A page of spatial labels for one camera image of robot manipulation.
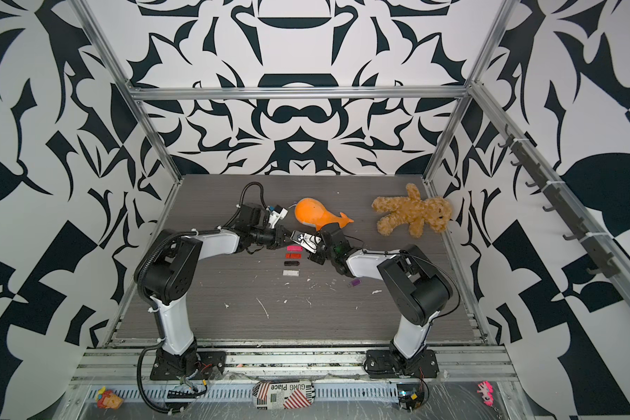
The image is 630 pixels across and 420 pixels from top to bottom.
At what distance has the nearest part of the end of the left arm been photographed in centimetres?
85

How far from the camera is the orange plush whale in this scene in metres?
1.01

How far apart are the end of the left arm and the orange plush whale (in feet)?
0.47
